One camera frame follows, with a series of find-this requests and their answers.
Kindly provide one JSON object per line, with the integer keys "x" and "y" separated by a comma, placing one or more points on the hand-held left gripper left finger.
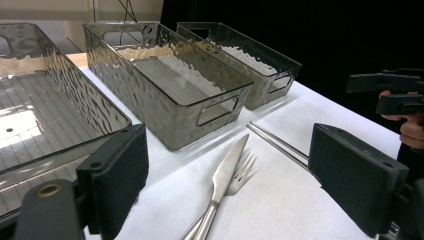
{"x": 113, "y": 180}

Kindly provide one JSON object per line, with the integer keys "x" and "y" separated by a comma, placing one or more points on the grey transparent plastic bin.
{"x": 50, "y": 100}
{"x": 150, "y": 100}
{"x": 260, "y": 80}

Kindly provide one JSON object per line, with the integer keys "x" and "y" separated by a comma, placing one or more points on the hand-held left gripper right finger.
{"x": 356, "y": 180}

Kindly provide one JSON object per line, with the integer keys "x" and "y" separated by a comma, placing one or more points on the metal fork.
{"x": 238, "y": 183}

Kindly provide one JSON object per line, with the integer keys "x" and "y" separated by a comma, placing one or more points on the metal table knife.
{"x": 226, "y": 170}

